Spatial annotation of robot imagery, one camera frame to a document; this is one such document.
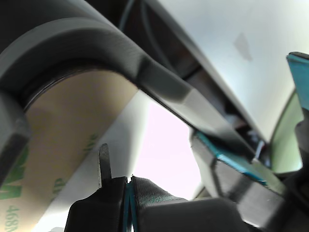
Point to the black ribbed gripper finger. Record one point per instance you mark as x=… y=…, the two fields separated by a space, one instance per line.
x=144 y=193

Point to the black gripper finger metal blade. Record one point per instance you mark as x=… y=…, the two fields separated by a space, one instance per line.
x=96 y=212

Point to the tan liner tape, green print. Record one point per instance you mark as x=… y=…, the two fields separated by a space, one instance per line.
x=60 y=120

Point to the black clamp jaw, teal pad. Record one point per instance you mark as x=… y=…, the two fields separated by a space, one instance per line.
x=300 y=77
x=241 y=188

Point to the dark panel with grey edge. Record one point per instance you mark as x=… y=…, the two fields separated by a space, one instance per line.
x=169 y=48

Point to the pale green curved cover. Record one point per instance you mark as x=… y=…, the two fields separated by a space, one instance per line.
x=287 y=140

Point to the grey printed tape frame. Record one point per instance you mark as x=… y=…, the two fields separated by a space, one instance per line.
x=72 y=36

